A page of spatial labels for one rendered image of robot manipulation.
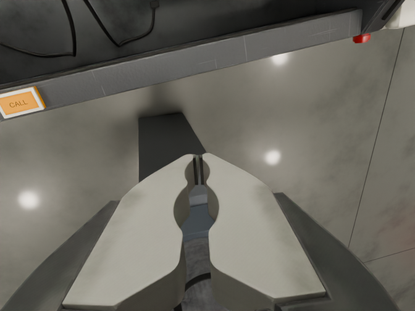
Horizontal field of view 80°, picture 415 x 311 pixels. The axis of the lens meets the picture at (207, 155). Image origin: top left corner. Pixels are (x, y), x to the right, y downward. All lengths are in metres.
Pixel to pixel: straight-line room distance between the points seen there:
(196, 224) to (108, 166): 0.96
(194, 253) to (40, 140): 1.11
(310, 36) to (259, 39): 0.09
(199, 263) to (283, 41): 0.45
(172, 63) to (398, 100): 1.93
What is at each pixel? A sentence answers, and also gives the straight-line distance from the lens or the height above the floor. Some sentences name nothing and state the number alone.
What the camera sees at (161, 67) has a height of 0.95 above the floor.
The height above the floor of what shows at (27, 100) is 0.96.
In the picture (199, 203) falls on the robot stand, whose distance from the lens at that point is 0.68.
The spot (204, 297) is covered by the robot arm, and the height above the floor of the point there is 1.03.
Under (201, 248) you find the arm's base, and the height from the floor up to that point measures 0.93.
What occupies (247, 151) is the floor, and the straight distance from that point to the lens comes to 1.60.
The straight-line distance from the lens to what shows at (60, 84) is 0.41.
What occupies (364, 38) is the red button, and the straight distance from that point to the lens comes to 0.72.
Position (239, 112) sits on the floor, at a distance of 1.49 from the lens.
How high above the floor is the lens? 1.34
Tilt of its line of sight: 61 degrees down
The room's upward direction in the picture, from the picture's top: 149 degrees clockwise
